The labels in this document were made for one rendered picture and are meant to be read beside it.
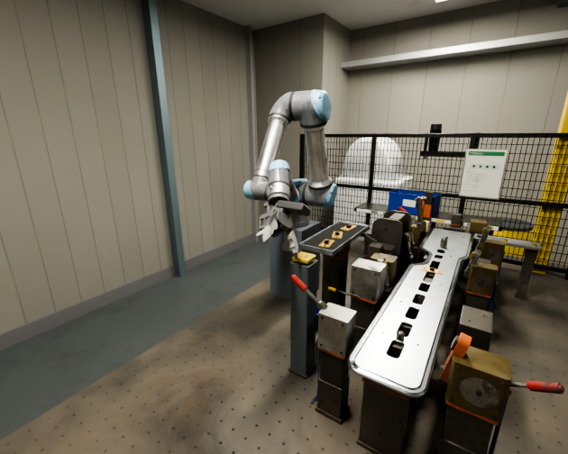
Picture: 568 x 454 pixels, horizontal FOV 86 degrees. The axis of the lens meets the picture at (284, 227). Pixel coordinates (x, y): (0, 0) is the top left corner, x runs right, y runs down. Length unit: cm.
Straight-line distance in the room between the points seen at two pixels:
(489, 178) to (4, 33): 332
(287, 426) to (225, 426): 19
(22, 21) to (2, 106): 61
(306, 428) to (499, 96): 380
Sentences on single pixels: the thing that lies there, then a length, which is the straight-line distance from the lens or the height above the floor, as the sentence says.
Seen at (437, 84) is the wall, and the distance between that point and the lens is 430.
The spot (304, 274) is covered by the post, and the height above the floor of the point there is 111.
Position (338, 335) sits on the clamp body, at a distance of 91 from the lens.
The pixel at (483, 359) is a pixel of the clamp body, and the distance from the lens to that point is 87.
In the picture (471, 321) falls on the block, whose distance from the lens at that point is 106.
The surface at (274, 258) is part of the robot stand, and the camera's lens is 161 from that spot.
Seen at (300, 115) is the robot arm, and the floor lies 162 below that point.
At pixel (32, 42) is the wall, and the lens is 309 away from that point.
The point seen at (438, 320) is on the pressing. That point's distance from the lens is 108.
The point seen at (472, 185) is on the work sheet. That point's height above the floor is 123.
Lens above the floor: 155
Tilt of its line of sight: 17 degrees down
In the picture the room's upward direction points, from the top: straight up
